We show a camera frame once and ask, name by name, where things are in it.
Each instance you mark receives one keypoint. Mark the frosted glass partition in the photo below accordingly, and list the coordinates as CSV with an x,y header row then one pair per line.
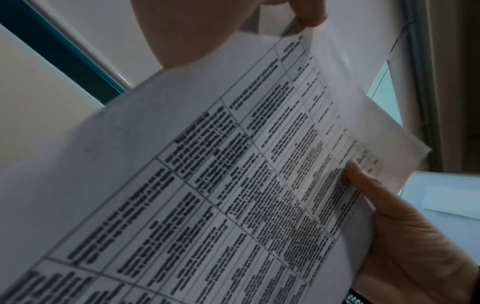
x,y
465,228

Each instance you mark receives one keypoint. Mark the white paper note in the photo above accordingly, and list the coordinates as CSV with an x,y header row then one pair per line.
x,y
450,197

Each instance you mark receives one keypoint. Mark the person's right hand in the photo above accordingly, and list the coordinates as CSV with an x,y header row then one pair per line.
x,y
412,252

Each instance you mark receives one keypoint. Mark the wide grey roller blind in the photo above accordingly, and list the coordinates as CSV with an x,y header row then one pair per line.
x,y
112,29

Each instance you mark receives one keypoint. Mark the printed paper bundle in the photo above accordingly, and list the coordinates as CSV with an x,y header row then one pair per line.
x,y
187,178

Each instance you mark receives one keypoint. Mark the person's left hand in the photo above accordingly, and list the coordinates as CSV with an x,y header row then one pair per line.
x,y
195,29

